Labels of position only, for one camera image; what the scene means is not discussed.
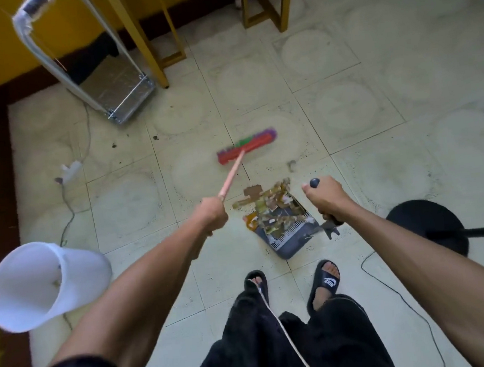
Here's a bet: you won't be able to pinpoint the person's left hand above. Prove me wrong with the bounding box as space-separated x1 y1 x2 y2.
191 195 232 239

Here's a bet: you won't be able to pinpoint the person's right hand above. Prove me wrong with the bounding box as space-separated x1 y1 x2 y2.
300 173 357 228

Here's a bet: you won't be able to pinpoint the grey dustpan with handle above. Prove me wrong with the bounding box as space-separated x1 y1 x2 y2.
240 175 348 264

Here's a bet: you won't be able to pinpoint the pink-handled red broom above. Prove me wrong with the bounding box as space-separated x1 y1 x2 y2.
211 128 284 203

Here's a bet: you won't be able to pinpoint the person's left forearm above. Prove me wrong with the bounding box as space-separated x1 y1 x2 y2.
100 217 219 346

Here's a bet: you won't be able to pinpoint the person's right forearm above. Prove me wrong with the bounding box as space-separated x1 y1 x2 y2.
336 196 484 334

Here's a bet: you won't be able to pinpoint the pile of paper scraps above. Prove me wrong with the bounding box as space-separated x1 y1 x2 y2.
230 176 318 245

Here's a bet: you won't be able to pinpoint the black left slipper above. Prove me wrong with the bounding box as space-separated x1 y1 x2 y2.
242 269 271 307

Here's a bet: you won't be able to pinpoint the black slipper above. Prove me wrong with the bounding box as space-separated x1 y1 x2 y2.
302 258 345 318
242 269 271 307

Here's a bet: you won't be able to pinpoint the black right slipper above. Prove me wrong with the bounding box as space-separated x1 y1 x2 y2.
302 258 345 318

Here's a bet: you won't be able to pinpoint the black round fan stand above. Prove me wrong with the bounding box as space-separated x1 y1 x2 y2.
384 192 484 266

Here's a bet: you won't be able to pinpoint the black trousers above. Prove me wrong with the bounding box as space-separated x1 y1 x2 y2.
169 266 400 367

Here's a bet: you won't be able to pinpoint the white power strip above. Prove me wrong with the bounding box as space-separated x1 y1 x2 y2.
53 160 85 187

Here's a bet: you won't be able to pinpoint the metal platform trolley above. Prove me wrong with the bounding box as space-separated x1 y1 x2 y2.
10 0 160 135

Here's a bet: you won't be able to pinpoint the yellow metal table leg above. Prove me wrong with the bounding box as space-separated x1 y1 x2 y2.
100 0 190 96

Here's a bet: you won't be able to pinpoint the white plastic bucket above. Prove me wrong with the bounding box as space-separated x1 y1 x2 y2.
0 234 118 336

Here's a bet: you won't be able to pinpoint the white drawstring cord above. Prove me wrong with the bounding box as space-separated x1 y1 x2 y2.
256 278 322 367

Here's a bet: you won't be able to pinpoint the black floor cable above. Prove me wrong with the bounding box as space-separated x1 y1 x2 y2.
359 245 448 367

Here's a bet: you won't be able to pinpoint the thin white cable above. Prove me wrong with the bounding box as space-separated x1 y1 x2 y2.
71 102 95 164

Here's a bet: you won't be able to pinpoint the yellow metal leg frame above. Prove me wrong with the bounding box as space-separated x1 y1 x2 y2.
239 0 300 37

